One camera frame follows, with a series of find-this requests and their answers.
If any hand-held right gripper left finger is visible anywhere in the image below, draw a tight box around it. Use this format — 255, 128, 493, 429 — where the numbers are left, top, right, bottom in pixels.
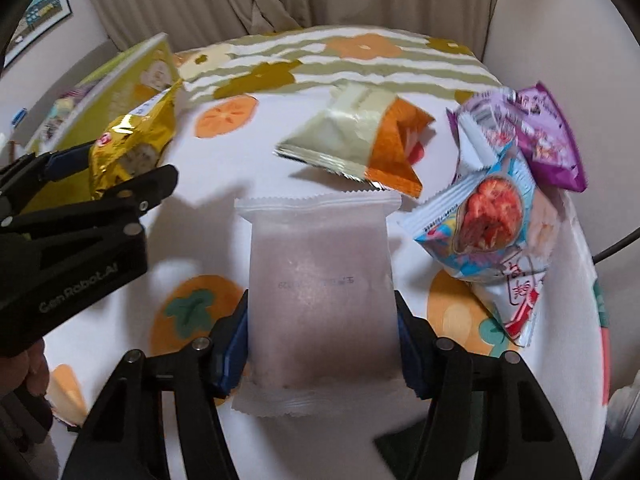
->
60, 290, 251, 480

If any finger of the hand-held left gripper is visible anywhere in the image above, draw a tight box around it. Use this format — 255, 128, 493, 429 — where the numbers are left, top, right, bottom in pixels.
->
0, 142, 101, 221
75, 163, 180, 226

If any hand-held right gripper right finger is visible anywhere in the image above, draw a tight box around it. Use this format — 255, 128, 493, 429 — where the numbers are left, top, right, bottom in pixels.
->
394, 290, 583, 480

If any gold foil snack packet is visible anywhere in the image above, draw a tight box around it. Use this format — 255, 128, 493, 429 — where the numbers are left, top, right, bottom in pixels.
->
88, 82, 184, 202

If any frosted translucent snack packet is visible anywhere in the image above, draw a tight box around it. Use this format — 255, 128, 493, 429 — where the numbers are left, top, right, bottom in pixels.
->
233, 194, 404, 418

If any green cardboard box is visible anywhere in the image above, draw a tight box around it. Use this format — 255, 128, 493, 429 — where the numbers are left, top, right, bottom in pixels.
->
25, 32, 182, 157

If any person's left hand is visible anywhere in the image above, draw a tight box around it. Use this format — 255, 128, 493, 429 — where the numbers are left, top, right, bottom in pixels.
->
0, 337, 53, 433

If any white persimmon print tablecloth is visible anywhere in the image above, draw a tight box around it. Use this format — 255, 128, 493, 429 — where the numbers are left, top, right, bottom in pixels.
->
47, 80, 612, 480

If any white red print snack packet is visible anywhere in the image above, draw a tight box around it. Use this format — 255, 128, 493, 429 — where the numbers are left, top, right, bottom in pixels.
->
469, 260, 552, 349

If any light blue snack packet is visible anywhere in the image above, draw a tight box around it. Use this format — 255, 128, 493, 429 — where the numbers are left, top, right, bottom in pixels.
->
397, 87, 562, 282

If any green and orange snack packet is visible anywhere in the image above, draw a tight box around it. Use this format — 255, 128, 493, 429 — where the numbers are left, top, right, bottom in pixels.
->
274, 82, 436, 199

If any white appliance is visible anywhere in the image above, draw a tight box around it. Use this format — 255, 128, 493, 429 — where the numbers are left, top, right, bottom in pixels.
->
606, 385, 640, 431

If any floral striped blanket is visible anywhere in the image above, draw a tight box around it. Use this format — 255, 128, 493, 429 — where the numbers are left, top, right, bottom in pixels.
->
172, 25, 502, 107

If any black lamp pole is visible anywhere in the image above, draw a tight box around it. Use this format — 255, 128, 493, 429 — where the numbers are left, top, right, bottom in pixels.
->
592, 226, 640, 264

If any purple snack packet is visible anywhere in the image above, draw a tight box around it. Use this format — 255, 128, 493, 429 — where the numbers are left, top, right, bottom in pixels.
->
446, 81, 587, 194

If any wall poster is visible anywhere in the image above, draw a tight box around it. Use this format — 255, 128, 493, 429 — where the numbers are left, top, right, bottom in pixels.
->
4, 0, 74, 63

